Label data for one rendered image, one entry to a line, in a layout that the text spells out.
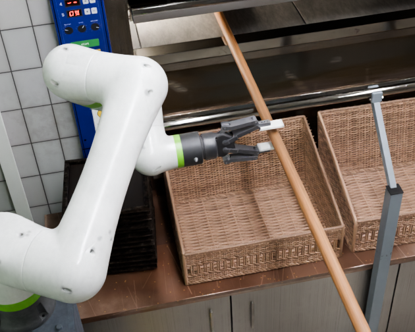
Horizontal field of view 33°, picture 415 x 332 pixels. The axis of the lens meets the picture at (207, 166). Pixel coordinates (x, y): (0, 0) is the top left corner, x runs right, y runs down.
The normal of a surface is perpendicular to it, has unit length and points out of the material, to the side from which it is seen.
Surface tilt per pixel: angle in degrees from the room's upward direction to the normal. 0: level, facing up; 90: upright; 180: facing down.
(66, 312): 0
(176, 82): 70
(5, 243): 18
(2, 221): 10
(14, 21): 90
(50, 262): 34
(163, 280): 0
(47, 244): 3
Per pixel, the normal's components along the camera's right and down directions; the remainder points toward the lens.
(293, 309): 0.19, 0.64
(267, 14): -0.05, -0.75
